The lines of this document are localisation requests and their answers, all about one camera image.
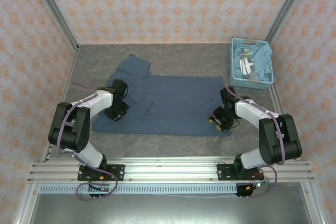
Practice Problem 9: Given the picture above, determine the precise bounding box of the dark blue t-shirt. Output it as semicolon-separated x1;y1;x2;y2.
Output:
92;54;232;137

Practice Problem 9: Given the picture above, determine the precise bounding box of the aluminium frame post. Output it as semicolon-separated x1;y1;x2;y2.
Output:
28;0;80;52
264;0;313;44

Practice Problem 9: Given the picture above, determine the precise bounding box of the light blue t-shirt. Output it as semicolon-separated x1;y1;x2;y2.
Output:
234;42;274;82

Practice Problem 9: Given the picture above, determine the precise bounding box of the slotted grey cable duct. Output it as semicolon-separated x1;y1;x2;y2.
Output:
38;184;238;195

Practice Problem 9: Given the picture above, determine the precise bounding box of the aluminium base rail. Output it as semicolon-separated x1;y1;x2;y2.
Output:
27;156;315;183

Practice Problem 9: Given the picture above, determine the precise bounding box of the light blue plastic basket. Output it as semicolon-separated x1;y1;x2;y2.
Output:
230;37;275;90

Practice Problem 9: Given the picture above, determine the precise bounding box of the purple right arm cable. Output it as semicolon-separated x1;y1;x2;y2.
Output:
225;84;287;200

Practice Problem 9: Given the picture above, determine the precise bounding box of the grey metal panel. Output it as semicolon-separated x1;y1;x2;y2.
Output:
25;184;317;224

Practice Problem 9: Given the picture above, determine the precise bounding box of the dark t-shirt with white print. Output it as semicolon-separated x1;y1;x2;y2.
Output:
237;48;260;79

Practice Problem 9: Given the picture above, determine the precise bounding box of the aluminium table edge rail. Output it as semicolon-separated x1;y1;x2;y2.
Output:
40;47;79;162
269;81;300;162

